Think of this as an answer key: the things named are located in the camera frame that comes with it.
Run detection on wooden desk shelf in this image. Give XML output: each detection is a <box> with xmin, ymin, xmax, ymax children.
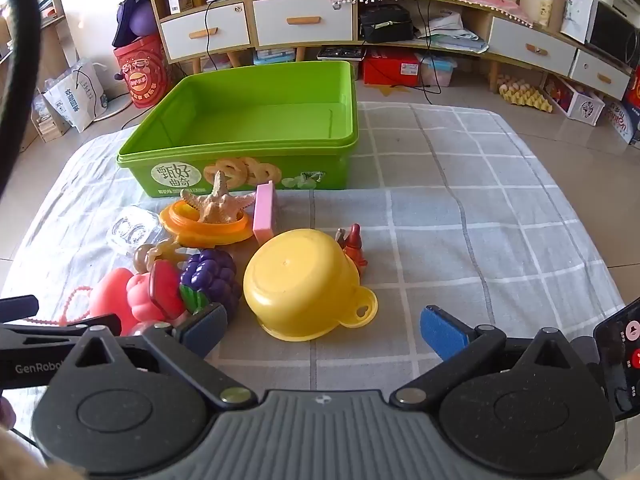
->
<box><xmin>0</xmin><ymin>0</ymin><xmax>77</xmax><ymax>142</ymax></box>

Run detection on tan octopus toy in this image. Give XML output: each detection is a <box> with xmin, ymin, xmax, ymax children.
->
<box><xmin>132</xmin><ymin>240</ymin><xmax>187</xmax><ymax>274</ymax></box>

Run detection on yellow toy pot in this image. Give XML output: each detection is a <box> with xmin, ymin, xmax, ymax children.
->
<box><xmin>242</xmin><ymin>228</ymin><xmax>379</xmax><ymax>343</ymax></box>

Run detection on purple toy grapes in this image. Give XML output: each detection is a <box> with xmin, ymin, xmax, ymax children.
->
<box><xmin>179</xmin><ymin>248</ymin><xmax>242</xmax><ymax>322</ymax></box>

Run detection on white paper bag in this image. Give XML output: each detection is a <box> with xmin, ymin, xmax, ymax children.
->
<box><xmin>42</xmin><ymin>57</ymin><xmax>109</xmax><ymax>134</ymax></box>

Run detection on clear plastic container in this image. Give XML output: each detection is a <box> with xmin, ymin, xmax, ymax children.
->
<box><xmin>106</xmin><ymin>206</ymin><xmax>164</xmax><ymax>256</ymax></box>

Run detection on white cabinet drawer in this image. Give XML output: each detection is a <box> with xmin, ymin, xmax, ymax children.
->
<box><xmin>160</xmin><ymin>2</ymin><xmax>251</xmax><ymax>64</ymax></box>
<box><xmin>252</xmin><ymin>0</ymin><xmax>355</xmax><ymax>50</ymax></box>

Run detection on pink bead string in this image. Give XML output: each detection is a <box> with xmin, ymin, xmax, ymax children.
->
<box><xmin>27</xmin><ymin>285</ymin><xmax>94</xmax><ymax>329</ymax></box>

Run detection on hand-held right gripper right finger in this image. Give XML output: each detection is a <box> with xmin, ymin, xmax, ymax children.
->
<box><xmin>391</xmin><ymin>305</ymin><xmax>599</xmax><ymax>409</ymax></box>

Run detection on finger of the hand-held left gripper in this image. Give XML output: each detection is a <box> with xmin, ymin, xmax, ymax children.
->
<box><xmin>0</xmin><ymin>295</ymin><xmax>40</xmax><ymax>322</ymax></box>
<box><xmin>0</xmin><ymin>313</ymin><xmax>122</xmax><ymax>348</ymax></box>

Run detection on red printed bucket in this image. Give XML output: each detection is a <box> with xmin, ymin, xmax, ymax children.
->
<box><xmin>112</xmin><ymin>35</ymin><xmax>174</xmax><ymax>110</ymax></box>

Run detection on beige starfish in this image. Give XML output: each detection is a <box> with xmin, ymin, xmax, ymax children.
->
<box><xmin>180</xmin><ymin>170</ymin><xmax>257</xmax><ymax>225</ymax></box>

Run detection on black smartphone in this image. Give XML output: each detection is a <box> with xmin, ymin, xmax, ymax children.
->
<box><xmin>593</xmin><ymin>297</ymin><xmax>640</xmax><ymax>424</ymax></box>

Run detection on black bag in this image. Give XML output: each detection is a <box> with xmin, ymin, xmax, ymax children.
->
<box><xmin>359</xmin><ymin>4</ymin><xmax>416</xmax><ymax>44</ymax></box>

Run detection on yellow egg tray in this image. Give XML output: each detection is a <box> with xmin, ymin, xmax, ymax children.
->
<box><xmin>498</xmin><ymin>74</ymin><xmax>555</xmax><ymax>114</ymax></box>

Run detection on orange pumpkin mould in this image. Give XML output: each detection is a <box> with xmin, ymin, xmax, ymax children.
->
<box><xmin>160</xmin><ymin>199</ymin><xmax>255</xmax><ymax>249</ymax></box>

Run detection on beige fleece sleeve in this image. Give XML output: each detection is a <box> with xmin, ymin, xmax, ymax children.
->
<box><xmin>0</xmin><ymin>426</ymin><xmax>88</xmax><ymax>480</ymax></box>

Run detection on thick black cable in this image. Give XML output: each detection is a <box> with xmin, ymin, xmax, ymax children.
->
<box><xmin>0</xmin><ymin>0</ymin><xmax>44</xmax><ymax>197</ymax></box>

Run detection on red cardboard box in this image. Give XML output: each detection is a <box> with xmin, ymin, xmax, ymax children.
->
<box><xmin>362</xmin><ymin>50</ymin><xmax>421</xmax><ymax>86</ymax></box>

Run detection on white cartoon printed box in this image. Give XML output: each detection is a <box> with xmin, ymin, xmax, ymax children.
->
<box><xmin>544</xmin><ymin>74</ymin><xmax>606</xmax><ymax>127</ymax></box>

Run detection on thin black cable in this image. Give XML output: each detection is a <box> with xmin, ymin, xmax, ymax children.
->
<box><xmin>9</xmin><ymin>427</ymin><xmax>48</xmax><ymax>458</ymax></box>

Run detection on clear storage box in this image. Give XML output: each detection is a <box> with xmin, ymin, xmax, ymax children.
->
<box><xmin>417</xmin><ymin>52</ymin><xmax>459</xmax><ymax>89</ymax></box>

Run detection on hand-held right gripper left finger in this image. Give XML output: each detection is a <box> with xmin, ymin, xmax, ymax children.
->
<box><xmin>47</xmin><ymin>302</ymin><xmax>258</xmax><ymax>409</ymax></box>

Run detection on purple ball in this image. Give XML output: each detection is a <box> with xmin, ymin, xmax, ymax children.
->
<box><xmin>130</xmin><ymin>2</ymin><xmax>162</xmax><ymax>39</ymax></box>

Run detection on green plastic box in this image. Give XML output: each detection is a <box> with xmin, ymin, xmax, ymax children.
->
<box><xmin>116</xmin><ymin>60</ymin><xmax>360</xmax><ymax>199</ymax></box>

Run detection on wooden crate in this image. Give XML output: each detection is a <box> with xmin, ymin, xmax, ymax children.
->
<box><xmin>32</xmin><ymin>105</ymin><xmax>71</xmax><ymax>144</ymax></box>

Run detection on low wooden stand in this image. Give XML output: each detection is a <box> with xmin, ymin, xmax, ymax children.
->
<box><xmin>356</xmin><ymin>0</ymin><xmax>635</xmax><ymax>107</ymax></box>

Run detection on stack of papers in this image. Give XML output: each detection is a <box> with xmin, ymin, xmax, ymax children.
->
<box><xmin>417</xmin><ymin>12</ymin><xmax>489</xmax><ymax>54</ymax></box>

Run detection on black microwave oven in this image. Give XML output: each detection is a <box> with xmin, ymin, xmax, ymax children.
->
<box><xmin>585</xmin><ymin>0</ymin><xmax>640</xmax><ymax>69</ymax></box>

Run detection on pink block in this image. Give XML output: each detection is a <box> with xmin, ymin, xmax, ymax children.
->
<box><xmin>252</xmin><ymin>182</ymin><xmax>279</xmax><ymax>246</ymax></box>

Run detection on dark purple cap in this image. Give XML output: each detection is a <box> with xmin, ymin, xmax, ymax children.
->
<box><xmin>112</xmin><ymin>0</ymin><xmax>151</xmax><ymax>49</ymax></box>

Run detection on white stand drawer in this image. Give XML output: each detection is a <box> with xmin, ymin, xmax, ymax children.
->
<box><xmin>570</xmin><ymin>50</ymin><xmax>632</xmax><ymax>101</ymax></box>
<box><xmin>487</xmin><ymin>16</ymin><xmax>579</xmax><ymax>79</ymax></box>

